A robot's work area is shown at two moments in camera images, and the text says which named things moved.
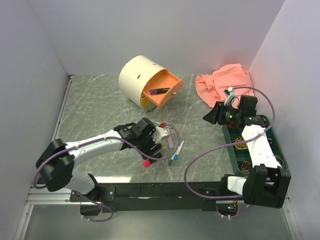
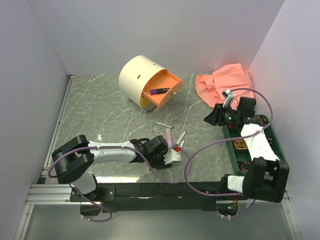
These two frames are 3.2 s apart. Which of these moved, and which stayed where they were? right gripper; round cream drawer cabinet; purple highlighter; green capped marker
Moved: green capped marker
Stayed: right gripper; round cream drawer cabinet; purple highlighter
